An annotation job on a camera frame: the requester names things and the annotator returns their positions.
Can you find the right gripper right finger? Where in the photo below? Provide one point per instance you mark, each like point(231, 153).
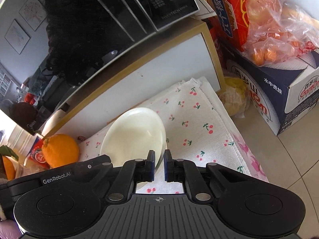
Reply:
point(201, 184)

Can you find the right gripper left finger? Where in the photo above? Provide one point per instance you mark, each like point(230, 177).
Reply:
point(119, 183)

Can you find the cream white bowl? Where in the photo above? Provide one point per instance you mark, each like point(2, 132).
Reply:
point(131, 137)

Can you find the cherry print white cloth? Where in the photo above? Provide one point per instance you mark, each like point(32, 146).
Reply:
point(197, 128)

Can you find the large orange with stem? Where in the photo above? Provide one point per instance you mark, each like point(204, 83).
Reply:
point(60, 150)

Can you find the glass jar of tangerines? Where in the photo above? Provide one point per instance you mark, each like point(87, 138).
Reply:
point(28, 168)

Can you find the stacked paper cups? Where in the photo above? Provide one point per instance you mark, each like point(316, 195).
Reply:
point(35, 157)

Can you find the large orange on jar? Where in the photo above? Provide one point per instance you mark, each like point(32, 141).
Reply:
point(6, 153)

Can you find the yellow item in bag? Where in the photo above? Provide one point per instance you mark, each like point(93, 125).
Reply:
point(235, 98)

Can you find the white wood-framed shelf board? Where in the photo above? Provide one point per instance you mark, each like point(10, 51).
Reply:
point(182, 52)

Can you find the blue and white carton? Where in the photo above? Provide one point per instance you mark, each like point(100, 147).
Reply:
point(282, 93)

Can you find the black Midea microwave oven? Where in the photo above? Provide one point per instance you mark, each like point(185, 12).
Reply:
point(51, 48)

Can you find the plastic bag of oranges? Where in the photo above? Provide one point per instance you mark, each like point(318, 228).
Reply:
point(279, 30)

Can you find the red gift box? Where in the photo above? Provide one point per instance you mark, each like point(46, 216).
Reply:
point(233, 21)

